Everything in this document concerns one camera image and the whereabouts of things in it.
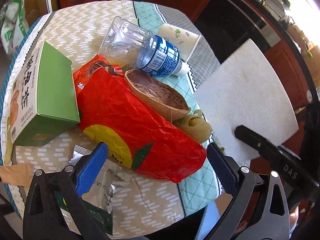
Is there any white paper towel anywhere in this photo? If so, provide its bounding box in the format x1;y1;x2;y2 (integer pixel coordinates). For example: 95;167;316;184
194;40;298;163

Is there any green white biscuit box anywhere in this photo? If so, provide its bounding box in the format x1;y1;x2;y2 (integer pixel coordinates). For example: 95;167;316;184
9;41;80;146

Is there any white floral paper cup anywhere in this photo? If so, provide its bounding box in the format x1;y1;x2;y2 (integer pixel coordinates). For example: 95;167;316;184
157;23;201;62

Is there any red yellow snack bag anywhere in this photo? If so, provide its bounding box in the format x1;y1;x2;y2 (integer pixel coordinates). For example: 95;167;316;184
73;55;207;183

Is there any silver green snack packet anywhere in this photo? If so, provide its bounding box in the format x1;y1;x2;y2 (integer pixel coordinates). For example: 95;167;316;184
55;144;131;235

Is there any brown paper bag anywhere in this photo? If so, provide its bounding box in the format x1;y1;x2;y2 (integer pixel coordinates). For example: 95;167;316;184
0;164;33;187

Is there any clear plastic water bottle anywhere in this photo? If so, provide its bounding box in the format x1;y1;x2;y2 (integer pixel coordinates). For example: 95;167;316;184
99;16;189;77

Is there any black built-in oven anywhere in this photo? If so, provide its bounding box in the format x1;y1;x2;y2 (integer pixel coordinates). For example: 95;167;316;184
195;0;280;63

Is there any white green plastic bag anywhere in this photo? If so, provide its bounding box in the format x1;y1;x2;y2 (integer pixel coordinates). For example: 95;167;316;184
1;0;29;59

